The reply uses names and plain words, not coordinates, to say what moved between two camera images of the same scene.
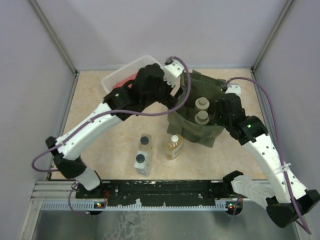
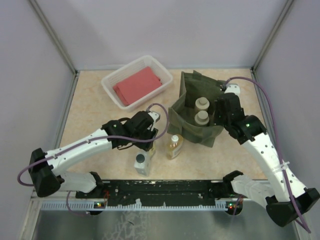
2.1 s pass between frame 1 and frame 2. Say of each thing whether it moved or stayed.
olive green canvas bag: stayed
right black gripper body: stayed
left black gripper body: moved
